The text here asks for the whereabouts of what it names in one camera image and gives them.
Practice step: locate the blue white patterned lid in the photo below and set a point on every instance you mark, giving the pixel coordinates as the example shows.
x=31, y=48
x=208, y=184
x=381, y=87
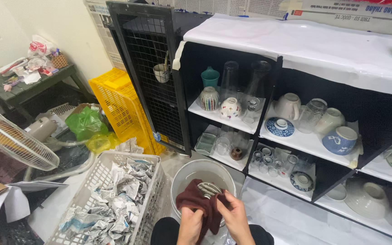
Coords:
x=279, y=127

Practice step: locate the heap of crumpled newspaper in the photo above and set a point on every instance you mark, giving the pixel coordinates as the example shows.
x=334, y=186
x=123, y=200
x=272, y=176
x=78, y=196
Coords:
x=114, y=200

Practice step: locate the yellow plastic bag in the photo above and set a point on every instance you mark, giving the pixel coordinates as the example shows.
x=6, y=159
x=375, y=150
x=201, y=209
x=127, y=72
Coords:
x=101, y=143

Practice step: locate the person's right hand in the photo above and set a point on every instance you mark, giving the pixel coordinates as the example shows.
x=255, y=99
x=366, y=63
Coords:
x=236, y=217

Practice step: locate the small brown pot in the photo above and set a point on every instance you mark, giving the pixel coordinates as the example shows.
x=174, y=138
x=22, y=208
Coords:
x=236, y=153

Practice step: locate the blue white ceramic bowl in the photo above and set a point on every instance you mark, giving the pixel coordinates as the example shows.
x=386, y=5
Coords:
x=339, y=141

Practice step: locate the clear tumbler glass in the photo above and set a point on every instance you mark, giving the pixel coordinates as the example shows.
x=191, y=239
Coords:
x=289, y=165

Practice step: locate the teal cup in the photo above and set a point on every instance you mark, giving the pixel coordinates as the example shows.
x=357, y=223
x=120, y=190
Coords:
x=210, y=77

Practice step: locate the white patterned hanging cup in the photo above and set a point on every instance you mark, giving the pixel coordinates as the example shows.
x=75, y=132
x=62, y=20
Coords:
x=161, y=73

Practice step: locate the white plastic bucket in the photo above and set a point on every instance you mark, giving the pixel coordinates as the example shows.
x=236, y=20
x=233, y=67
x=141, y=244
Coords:
x=189, y=173

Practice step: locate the clear glass jar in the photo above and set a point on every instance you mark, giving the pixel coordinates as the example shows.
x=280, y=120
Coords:
x=311, y=115

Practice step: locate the green rectangular dish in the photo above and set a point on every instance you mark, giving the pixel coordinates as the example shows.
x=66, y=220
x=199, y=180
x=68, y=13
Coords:
x=205, y=143

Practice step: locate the yellow plastic crate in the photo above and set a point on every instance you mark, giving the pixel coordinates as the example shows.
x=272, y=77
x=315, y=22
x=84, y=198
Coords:
x=121, y=102

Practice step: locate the white ceramic mug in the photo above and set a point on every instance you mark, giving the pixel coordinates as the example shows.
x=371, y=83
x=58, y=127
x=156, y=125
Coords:
x=287, y=106

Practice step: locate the striped ceramic cup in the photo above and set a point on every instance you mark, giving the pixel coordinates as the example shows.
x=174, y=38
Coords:
x=209, y=99

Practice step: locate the short clear glass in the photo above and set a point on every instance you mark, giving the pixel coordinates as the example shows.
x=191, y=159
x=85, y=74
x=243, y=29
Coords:
x=222, y=146

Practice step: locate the small clear wine glass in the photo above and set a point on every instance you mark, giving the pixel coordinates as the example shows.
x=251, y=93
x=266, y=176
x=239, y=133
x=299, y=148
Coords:
x=266, y=163
x=257, y=158
x=277, y=167

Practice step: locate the tall clear glass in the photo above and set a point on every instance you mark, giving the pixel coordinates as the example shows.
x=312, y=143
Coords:
x=230, y=78
x=259, y=80

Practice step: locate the person's left hand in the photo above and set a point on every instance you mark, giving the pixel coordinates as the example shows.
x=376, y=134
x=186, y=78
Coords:
x=189, y=223

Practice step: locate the large white ribbed bowl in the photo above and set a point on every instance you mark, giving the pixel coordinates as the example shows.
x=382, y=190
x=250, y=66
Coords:
x=366, y=199

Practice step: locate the dark cluttered table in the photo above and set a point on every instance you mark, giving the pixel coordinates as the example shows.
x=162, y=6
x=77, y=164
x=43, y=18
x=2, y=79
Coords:
x=26, y=81

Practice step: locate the small clear stemmed glass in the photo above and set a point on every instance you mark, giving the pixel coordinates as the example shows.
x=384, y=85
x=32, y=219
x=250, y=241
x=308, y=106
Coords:
x=251, y=110

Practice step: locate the blue patterned small plate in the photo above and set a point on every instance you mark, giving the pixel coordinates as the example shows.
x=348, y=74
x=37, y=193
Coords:
x=302, y=181

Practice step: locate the green plastic bag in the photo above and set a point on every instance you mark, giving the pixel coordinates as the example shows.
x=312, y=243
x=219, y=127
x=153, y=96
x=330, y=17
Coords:
x=86, y=122

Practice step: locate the small white bowl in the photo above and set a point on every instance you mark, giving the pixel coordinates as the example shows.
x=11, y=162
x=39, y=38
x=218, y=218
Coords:
x=336, y=193

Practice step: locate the black shelf unit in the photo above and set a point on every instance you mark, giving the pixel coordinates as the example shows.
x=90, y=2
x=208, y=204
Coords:
x=379, y=115

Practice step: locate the white plastic sheet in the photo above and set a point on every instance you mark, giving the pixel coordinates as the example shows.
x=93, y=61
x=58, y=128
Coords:
x=318, y=44

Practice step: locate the white plastic basket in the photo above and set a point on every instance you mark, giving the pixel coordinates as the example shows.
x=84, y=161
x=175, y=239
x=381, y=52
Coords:
x=148, y=217

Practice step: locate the white paper sheet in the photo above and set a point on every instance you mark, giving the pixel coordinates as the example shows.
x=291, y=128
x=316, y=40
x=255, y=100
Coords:
x=37, y=185

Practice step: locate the maroon cloth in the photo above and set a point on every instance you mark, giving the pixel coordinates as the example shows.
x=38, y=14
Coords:
x=196, y=199

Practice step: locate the cream ceramic cup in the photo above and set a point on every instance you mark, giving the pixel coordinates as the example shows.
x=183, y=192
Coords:
x=330, y=120

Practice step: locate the white floral cup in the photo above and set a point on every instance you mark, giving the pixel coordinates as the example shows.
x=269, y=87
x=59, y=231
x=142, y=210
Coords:
x=230, y=109

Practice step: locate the white electric fan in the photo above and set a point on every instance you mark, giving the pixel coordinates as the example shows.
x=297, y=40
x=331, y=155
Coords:
x=15, y=141

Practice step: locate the ribbed grey bowl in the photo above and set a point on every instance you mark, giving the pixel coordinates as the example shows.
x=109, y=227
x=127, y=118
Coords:
x=208, y=189

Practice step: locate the person's black trousers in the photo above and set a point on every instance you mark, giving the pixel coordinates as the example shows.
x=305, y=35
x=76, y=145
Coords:
x=165, y=233

